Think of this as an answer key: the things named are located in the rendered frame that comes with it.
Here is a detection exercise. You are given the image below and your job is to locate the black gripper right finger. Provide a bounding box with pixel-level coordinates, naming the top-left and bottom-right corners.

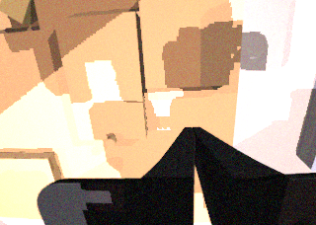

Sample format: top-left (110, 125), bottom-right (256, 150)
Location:
top-left (193, 126), bottom-right (316, 225)

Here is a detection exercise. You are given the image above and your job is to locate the tan square puzzle board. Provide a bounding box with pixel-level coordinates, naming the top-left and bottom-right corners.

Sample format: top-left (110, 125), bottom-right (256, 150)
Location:
top-left (0, 0), bottom-right (244, 220)

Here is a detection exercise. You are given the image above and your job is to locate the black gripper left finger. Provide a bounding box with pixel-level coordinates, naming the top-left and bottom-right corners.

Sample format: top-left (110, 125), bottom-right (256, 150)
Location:
top-left (37, 127), bottom-right (196, 225)

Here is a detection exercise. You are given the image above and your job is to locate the tan block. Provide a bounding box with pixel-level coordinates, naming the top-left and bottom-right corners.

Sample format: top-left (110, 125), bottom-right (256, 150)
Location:
top-left (0, 0), bottom-right (36, 25)

